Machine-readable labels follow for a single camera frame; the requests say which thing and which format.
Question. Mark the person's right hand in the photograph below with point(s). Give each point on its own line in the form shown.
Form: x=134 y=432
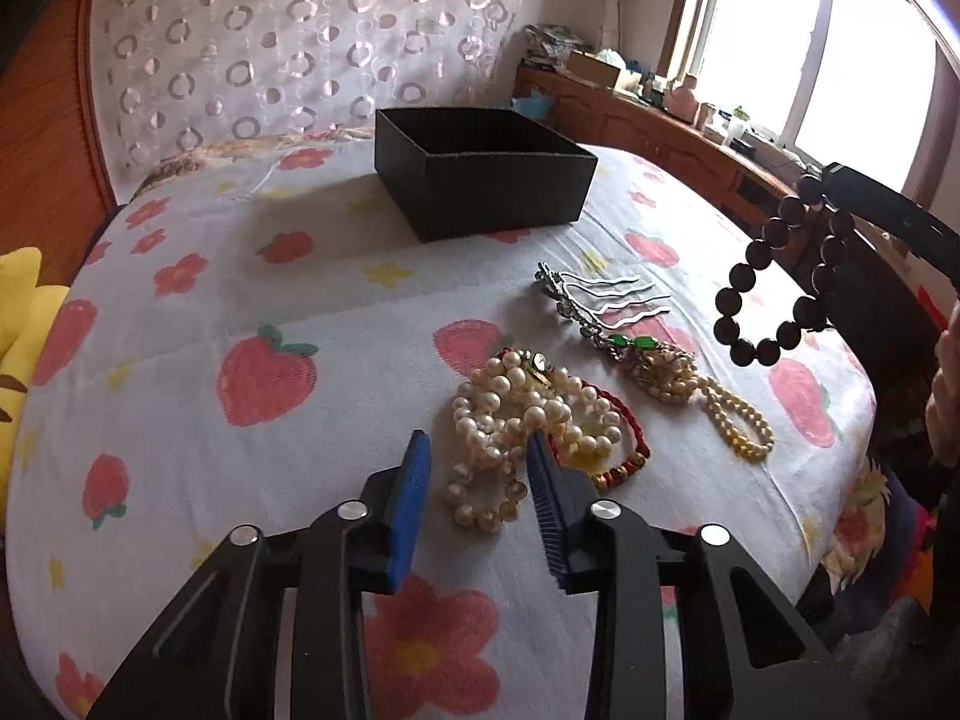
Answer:
x=943 y=382

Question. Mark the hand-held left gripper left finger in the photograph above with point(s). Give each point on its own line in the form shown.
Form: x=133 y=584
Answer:
x=409 y=510

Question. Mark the window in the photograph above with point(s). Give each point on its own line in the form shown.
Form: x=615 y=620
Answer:
x=780 y=30

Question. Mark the wooden headboard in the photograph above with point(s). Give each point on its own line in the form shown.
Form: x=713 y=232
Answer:
x=52 y=90

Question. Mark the silver hair comb green gems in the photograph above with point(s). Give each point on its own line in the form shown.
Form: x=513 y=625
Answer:
x=600 y=300

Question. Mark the pink ceramic pot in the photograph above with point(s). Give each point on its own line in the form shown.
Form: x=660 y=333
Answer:
x=682 y=97

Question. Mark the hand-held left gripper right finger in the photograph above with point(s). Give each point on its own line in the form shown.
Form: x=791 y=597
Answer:
x=546 y=517

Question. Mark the strawberry print bedsheet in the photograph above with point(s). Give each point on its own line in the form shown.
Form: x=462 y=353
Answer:
x=247 y=300

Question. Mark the colourful floral blanket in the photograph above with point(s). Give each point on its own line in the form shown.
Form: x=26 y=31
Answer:
x=862 y=532

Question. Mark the white lace headboard cover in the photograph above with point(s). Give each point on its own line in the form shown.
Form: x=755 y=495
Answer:
x=300 y=37

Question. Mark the pile of patterned papers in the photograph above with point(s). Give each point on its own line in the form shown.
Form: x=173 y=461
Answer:
x=551 y=43

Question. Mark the yellow plush toy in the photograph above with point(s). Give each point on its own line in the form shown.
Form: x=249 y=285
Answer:
x=22 y=300

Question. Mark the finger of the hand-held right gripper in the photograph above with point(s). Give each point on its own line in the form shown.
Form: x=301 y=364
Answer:
x=892 y=214

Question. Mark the brown cardboard box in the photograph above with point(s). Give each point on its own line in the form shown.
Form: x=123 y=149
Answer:
x=592 y=69

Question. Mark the black cardboard box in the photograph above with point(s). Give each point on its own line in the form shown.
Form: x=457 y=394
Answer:
x=487 y=191

